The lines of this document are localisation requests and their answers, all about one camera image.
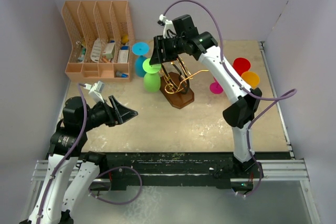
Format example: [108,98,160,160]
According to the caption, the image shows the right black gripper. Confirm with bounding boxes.
[150,35,185,66]

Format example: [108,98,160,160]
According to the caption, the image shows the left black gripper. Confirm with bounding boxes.
[80,94,137,131]

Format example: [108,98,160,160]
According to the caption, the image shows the blue wine glass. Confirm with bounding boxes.
[132,42,150,78]

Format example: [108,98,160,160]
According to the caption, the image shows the green wine glass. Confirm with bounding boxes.
[142,58,161,92]

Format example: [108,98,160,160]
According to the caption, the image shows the pink wine glass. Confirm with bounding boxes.
[209,78,223,94]

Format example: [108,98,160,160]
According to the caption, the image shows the red wine glass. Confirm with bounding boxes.
[233,57,251,76]

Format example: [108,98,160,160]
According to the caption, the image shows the yellow wine glass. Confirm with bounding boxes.
[241,71,260,89]

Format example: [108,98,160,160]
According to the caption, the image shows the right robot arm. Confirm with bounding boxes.
[149,15,262,177]

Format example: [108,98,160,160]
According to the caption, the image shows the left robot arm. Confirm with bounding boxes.
[23,95,138,223]

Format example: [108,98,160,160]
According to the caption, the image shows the gold and black glass rack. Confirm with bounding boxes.
[159,56,202,109]

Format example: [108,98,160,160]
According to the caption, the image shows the white instruction card box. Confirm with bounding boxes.
[117,46,129,63]

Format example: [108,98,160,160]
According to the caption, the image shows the yellow round item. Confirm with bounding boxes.
[121,35,129,44]

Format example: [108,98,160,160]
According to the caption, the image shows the grey and blue stamp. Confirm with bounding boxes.
[115,71,129,78]

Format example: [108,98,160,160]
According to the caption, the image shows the green and white box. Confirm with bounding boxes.
[102,42,115,60]

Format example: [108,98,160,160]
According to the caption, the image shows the peach plastic desk organizer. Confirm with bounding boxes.
[61,0,135,83]

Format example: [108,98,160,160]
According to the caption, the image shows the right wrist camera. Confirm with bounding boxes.
[157,14,176,38]

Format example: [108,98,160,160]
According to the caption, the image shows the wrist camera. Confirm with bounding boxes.
[86,81,105,103]
[157,14,176,38]

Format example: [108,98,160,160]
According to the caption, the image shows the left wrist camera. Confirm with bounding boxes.
[86,81,105,103]

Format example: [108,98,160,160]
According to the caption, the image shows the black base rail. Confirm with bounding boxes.
[92,152,290,192]

